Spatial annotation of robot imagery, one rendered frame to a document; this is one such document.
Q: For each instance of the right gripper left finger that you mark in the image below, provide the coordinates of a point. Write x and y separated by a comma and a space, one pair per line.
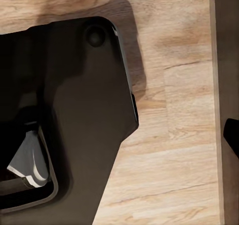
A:
12, 134

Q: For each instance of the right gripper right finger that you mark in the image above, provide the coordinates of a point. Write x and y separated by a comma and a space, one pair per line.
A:
231, 134

